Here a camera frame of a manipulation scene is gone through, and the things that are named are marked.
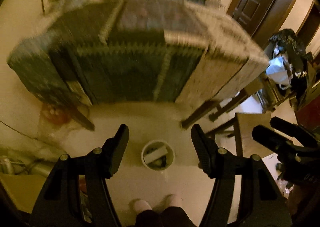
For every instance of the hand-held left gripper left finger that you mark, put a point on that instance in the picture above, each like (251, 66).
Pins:
(121, 146)

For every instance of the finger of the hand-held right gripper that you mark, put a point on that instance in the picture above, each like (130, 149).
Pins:
(270, 139)
(295, 130)

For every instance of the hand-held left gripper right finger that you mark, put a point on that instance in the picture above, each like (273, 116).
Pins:
(200, 146)

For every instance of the white round trash bin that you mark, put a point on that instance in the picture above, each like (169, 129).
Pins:
(170, 159)

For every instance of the person's right forearm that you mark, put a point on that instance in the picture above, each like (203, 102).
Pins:
(302, 204)

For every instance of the brown wooden stool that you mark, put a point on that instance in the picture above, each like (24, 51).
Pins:
(252, 134)

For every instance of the red box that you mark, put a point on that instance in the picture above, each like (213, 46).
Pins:
(308, 109)

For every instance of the white cardboard box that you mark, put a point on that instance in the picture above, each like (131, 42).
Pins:
(155, 154)

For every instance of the person's right foot white sock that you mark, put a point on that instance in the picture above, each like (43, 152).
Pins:
(172, 200)

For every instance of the person's foot white sock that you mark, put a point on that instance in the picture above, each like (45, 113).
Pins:
(140, 205)
(172, 200)

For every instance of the person's left foot white sock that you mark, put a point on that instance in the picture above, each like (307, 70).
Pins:
(140, 205)

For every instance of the white plastic bag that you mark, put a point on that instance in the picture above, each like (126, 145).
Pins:
(278, 68)

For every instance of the red plastic bag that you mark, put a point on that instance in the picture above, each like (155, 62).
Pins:
(53, 114)

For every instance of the person's dark trouser legs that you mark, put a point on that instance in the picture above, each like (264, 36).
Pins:
(165, 218)

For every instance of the blue patterned cloth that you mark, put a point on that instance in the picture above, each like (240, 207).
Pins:
(112, 66)

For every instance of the dark patterned clothing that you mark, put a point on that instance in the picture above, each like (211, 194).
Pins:
(290, 41)

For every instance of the white patterned tablecloth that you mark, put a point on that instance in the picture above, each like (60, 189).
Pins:
(225, 54)

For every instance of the beige box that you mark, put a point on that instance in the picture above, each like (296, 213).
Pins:
(20, 192)

